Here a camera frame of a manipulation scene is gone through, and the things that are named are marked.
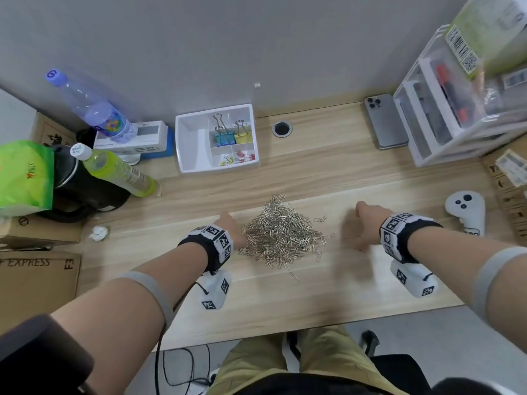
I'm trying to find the person's left hand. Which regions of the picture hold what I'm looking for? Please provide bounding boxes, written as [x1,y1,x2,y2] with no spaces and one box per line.
[217,212,248,251]

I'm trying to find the person's right hand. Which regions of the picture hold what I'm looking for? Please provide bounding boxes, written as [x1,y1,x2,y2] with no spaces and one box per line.
[354,202,393,252]

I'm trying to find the person's left forearm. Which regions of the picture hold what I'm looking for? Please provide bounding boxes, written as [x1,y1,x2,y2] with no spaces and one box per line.
[49,242,208,352]

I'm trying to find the person's right forearm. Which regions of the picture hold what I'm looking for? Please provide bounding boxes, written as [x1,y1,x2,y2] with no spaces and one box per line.
[405,231,527,325]

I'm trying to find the pile of silver paper clips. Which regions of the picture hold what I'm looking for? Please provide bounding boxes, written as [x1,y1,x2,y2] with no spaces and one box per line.
[236,193,337,283]

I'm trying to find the yellow binder clip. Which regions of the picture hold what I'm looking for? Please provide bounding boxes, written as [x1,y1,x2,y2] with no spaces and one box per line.
[234,118,253,144]

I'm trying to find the blue binder clip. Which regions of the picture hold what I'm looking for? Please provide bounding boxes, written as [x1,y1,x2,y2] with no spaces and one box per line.
[213,112,235,146]

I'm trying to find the white compartment tray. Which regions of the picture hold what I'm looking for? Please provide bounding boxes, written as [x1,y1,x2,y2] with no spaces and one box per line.
[175,103,261,174]

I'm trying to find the white handheld controller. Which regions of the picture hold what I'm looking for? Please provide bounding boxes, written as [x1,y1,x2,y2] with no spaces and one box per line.
[444,191,487,236]

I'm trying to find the grey smartphone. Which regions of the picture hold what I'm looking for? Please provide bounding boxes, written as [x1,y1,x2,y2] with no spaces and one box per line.
[364,93,409,151]

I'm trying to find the white plastic drawer unit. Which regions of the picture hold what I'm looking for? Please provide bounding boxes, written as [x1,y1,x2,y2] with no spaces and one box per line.
[392,24,527,168]

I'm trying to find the white and blue box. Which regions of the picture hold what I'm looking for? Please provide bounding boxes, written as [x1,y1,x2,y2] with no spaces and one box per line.
[93,121,176,162]

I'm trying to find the khaki trousers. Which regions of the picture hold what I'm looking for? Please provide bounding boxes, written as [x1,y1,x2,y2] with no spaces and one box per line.
[205,324,413,395]

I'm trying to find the yellow drink bottle white cap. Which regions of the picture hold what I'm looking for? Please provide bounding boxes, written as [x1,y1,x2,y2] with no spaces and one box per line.
[69,143,161,199]

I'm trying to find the cardboard box with white label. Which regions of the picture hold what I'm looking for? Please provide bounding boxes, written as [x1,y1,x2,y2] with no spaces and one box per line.
[481,135,527,244]

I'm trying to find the black electric kettle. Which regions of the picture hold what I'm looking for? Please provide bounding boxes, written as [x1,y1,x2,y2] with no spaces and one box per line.
[49,143,133,224]

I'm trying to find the red and black tools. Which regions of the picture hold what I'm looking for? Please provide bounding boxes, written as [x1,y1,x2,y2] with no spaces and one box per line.
[434,63,471,123]

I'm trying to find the clear water bottle blue cap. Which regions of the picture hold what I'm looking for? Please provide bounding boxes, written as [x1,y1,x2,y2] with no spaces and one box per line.
[45,68,137,144]

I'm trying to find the printed cardboard box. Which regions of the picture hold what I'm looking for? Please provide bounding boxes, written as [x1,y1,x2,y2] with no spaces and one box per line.
[0,251,82,331]

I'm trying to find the green plastic bag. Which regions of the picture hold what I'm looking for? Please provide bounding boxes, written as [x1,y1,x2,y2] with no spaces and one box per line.
[0,140,56,211]

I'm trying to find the green cardboard carton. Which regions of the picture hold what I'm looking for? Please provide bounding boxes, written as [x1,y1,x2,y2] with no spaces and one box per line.
[444,0,527,81]

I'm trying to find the left wrist camera with markers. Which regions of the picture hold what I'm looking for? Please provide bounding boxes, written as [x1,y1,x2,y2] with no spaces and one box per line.
[177,225,236,312]

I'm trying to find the wrist camera with markers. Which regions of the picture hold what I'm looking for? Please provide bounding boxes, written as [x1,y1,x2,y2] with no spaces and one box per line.
[379,213,444,299]
[177,225,236,312]

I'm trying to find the right wrist camera with markers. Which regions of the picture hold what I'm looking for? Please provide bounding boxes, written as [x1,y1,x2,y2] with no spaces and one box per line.
[379,213,444,299]

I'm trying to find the black cable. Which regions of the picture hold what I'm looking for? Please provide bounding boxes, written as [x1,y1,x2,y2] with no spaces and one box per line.
[156,279,215,388]

